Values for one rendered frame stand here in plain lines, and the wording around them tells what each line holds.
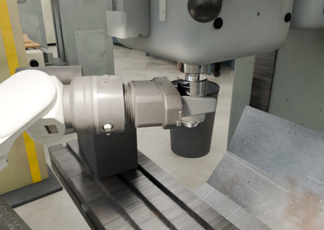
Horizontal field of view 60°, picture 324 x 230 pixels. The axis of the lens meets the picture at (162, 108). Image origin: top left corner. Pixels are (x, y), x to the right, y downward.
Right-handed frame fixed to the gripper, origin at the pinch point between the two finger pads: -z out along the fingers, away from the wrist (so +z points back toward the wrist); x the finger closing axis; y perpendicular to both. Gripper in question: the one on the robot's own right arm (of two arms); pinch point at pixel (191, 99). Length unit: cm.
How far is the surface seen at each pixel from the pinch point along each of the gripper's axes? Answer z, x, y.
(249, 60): -26.3, 31.1, 1.2
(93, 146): 17.4, 24.5, 20.6
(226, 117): -127, 248, 121
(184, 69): 1.8, -1.7, -5.4
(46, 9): 163, 820, 27
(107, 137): 13.9, 25.1, 18.6
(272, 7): -7.1, -7.6, -14.3
